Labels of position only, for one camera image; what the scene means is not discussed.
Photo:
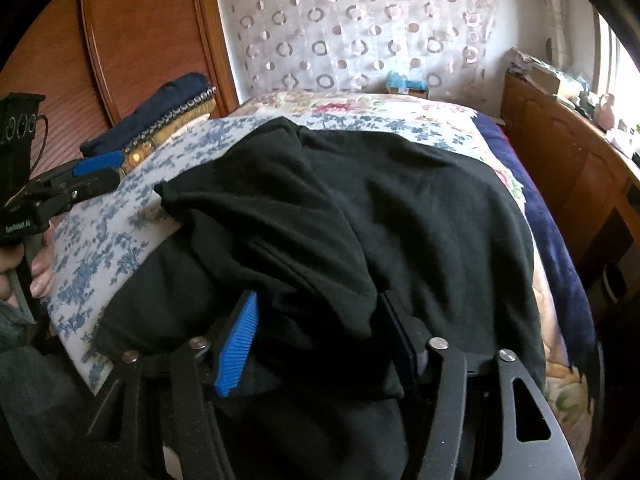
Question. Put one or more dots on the pile of papers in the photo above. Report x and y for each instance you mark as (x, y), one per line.
(542, 72)

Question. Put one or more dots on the small blue box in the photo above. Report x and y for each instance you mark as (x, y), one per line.
(406, 85)

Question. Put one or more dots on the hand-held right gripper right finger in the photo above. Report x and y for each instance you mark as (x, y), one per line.
(402, 350)

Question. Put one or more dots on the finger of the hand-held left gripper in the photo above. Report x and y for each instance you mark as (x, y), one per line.
(97, 163)
(97, 184)

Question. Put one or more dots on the navy blue blanket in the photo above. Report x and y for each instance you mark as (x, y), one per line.
(550, 240)

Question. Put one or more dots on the wooden desk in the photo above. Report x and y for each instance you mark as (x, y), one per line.
(570, 170)

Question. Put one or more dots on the window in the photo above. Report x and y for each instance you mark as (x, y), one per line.
(620, 65)

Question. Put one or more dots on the person's left forearm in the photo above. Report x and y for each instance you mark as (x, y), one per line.
(20, 332)

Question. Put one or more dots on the folded navy cloth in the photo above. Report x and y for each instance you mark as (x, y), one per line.
(150, 105)

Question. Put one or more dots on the person's left hand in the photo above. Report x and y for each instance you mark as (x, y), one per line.
(37, 280)

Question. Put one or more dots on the pink figurine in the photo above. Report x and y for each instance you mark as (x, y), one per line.
(607, 110)

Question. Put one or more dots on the black printed t-shirt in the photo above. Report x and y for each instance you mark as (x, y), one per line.
(350, 220)

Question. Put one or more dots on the white circle-patterned curtain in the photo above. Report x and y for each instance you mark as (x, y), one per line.
(360, 25)

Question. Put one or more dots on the floral patchwork quilt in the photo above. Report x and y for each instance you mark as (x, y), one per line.
(100, 240)

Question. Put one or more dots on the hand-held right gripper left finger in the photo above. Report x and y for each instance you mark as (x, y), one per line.
(237, 350)

